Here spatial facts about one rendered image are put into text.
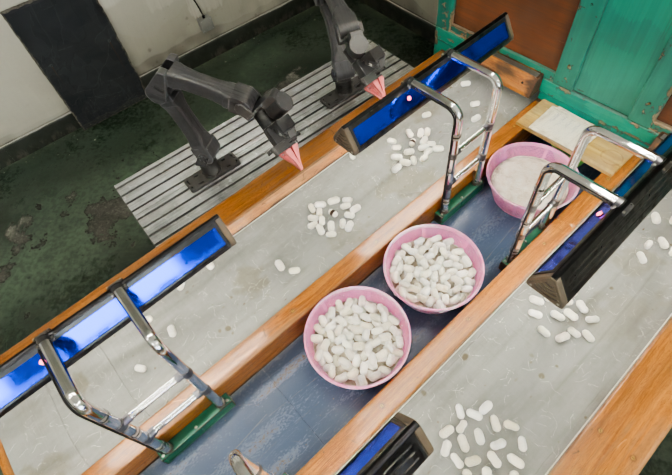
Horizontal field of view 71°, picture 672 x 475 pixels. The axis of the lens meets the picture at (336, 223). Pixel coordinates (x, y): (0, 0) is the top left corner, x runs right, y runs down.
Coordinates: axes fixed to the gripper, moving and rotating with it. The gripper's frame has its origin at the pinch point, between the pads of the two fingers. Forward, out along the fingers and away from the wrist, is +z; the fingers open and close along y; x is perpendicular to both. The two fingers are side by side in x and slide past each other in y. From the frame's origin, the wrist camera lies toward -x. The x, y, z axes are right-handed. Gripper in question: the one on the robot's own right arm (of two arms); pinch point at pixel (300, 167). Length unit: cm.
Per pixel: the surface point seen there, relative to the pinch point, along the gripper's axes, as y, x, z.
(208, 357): -52, -7, 26
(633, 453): 2, -61, 85
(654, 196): 35, -67, 44
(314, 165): 8.1, 10.2, 2.4
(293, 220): -9.7, 4.8, 11.9
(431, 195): 24.4, -13.0, 28.5
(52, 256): -84, 139, -30
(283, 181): -3.3, 11.0, 0.9
